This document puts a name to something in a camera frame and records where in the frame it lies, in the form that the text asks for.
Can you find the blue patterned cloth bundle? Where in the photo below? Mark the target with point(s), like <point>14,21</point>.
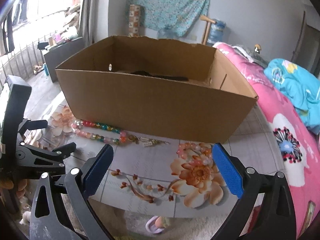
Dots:
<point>300,87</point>

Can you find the silver chain earring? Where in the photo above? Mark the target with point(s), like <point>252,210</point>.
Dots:
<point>149,142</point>

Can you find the grey curtain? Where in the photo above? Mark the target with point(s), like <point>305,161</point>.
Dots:
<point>87,21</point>

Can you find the pink floral blanket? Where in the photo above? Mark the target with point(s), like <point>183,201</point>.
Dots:
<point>298,147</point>

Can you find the teal floral hanging cloth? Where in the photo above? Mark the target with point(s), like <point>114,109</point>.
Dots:
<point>176,15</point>

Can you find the floral tablecloth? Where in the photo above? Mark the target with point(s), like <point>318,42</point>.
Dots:
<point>144,179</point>

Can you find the dark side cabinet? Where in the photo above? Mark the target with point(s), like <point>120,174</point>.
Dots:
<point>55,56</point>

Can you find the glass jar gold lid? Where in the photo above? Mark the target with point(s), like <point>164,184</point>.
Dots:
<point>257,48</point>

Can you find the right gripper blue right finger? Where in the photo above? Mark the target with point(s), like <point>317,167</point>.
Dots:
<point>276,218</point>

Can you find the checkered patterned column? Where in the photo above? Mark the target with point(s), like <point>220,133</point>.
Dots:
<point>134,20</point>

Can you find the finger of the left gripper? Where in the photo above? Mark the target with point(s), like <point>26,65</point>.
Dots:
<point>28,155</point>
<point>31,125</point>

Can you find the brown cardboard box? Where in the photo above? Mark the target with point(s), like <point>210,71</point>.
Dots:
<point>165,88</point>

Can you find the purple slipper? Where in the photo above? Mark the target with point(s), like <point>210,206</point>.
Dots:
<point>157,224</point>

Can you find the blue water jug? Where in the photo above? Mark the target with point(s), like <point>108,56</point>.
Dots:
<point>216,32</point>

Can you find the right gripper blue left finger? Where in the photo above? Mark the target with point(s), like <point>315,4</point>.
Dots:
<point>49,218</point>

